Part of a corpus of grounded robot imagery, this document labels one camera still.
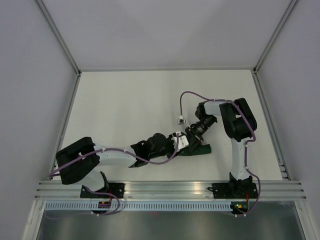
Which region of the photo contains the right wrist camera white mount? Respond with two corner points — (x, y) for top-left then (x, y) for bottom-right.
(177, 115), (190, 127)

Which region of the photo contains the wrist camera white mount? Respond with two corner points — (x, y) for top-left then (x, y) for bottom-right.
(169, 131), (190, 151)
(177, 115), (190, 127)

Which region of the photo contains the left aluminium frame post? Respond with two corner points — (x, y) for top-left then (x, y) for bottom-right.
(33, 0), (81, 76)

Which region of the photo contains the white slotted cable duct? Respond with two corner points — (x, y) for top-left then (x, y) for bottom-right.
(45, 200), (232, 212)

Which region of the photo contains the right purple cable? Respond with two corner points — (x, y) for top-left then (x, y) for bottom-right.
(179, 91), (262, 218)

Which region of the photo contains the aluminium front rail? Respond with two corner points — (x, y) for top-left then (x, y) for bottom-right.
(34, 180), (307, 202)

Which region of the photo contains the right aluminium frame post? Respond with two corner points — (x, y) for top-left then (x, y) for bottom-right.
(251, 0), (300, 75)

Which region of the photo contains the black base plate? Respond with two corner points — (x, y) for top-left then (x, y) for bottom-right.
(80, 182), (125, 199)
(212, 182), (258, 199)

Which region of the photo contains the aluminium frame post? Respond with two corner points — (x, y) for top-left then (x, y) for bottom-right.
(33, 0), (81, 76)
(251, 0), (300, 75)

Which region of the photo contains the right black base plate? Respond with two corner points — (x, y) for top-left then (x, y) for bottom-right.
(212, 182), (258, 199)

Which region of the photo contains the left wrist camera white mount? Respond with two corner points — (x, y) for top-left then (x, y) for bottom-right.
(169, 131), (190, 151)

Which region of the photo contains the purple cable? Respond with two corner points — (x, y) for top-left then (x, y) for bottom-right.
(44, 133), (181, 221)
(179, 91), (262, 218)

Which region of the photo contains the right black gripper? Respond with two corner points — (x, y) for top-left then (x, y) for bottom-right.
(185, 115), (216, 154)

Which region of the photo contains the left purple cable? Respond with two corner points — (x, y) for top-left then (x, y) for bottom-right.
(44, 133), (181, 221)

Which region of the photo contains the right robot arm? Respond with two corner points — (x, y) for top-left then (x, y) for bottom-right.
(183, 98), (258, 199)

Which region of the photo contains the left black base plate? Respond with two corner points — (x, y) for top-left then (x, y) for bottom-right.
(80, 182), (125, 199)

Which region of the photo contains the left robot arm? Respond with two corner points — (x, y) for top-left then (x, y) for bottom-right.
(49, 132), (189, 198)

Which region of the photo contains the dark green cloth napkin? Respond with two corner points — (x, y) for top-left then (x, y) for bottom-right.
(178, 144), (212, 157)

